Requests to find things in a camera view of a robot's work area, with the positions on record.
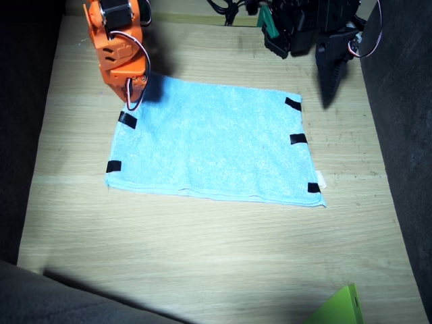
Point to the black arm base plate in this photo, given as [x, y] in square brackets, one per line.
[275, 45]

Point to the lime green plastic wedge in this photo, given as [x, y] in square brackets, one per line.
[341, 307]

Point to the dark grey foam panel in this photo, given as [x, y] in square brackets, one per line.
[50, 300]
[20, 135]
[405, 152]

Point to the white plastic block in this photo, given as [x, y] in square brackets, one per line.
[358, 38]

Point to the light blue towel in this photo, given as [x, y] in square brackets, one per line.
[216, 145]

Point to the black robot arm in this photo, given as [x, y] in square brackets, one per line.
[303, 20]

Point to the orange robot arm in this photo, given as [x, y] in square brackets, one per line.
[114, 44]

